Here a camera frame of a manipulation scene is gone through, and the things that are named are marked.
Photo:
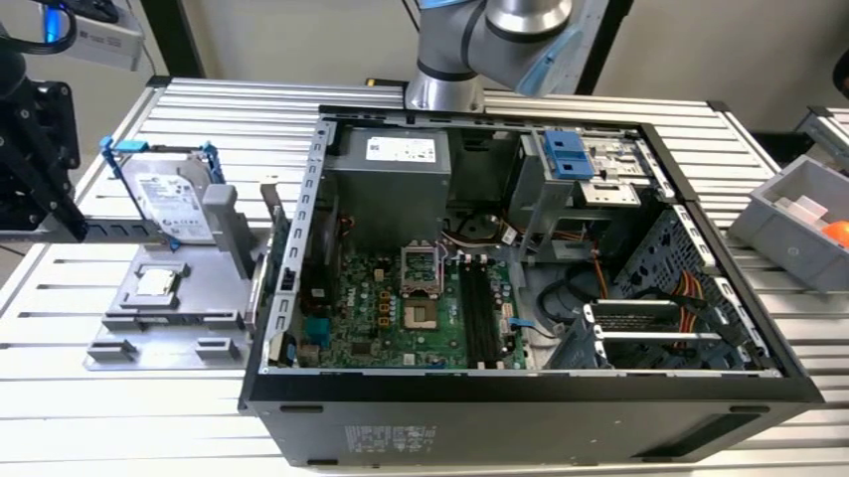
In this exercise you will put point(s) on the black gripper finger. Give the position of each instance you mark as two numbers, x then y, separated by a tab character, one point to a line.
57	194
61	119

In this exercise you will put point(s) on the RAM stick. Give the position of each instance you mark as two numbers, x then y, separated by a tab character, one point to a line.
120	231

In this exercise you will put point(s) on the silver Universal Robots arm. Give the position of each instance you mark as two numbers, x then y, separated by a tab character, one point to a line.
517	30

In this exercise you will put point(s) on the black RAM slot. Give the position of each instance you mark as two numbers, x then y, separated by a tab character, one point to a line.
477	313
469	313
495	313
487	313

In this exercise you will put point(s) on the hard disk in blue carrier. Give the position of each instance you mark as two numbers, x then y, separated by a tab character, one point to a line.
166	199

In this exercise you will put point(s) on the silver CPU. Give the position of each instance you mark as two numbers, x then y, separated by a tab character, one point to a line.
156	282

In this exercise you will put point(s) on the grey parts rack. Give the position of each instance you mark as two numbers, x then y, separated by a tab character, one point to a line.
206	293

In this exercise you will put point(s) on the black graphics card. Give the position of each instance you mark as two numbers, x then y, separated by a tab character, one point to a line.
277	218

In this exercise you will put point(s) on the black case fan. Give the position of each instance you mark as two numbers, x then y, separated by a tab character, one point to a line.
327	248

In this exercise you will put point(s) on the yellow black plug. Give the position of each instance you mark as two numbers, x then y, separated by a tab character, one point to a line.
385	83

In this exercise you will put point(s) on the grey power supply unit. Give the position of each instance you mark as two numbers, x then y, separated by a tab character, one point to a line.
392	199

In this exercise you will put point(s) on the green motherboard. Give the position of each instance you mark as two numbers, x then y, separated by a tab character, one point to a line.
361	318

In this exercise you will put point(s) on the CPU socket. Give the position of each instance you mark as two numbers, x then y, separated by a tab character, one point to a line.
421	314

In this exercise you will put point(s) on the thin locking lever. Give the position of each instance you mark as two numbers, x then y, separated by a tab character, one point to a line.
443	273

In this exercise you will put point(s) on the grey metal drive cage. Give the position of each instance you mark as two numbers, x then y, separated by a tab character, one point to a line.
544	208

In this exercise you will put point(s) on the blue plastic drive latch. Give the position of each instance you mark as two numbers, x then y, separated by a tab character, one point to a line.
564	154

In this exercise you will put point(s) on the black open PC case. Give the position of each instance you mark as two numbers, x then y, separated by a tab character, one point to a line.
465	432

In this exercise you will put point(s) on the metal disk bay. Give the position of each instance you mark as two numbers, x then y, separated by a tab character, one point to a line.
638	318

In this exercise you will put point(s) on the grey plastic bin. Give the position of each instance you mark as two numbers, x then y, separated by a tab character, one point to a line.
783	248

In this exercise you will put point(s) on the small white box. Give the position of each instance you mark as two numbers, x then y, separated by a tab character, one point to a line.
803	207

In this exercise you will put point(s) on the orange ball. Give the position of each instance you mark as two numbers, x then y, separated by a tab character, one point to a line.
836	232

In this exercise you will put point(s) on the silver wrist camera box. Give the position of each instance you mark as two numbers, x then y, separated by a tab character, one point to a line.
106	42

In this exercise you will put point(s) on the black metal post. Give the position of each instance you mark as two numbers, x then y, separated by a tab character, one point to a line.
614	49
180	40

